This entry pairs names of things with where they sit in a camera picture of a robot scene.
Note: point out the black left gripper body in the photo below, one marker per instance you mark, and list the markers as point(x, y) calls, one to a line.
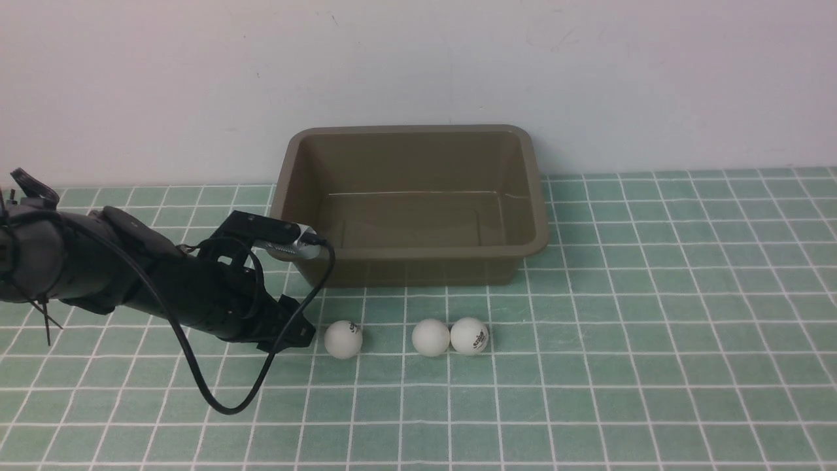
point(227, 301)

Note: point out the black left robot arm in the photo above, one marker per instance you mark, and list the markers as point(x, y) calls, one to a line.
point(48, 254)

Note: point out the green checkered table mat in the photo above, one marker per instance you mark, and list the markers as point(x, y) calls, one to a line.
point(675, 321)

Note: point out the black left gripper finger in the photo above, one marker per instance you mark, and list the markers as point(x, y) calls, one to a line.
point(284, 313)

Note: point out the olive plastic bin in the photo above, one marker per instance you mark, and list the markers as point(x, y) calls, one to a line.
point(417, 206)

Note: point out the printed white ping-pong ball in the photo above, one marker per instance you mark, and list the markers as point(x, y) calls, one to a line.
point(469, 336)

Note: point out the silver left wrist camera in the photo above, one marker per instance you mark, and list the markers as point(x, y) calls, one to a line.
point(243, 231)

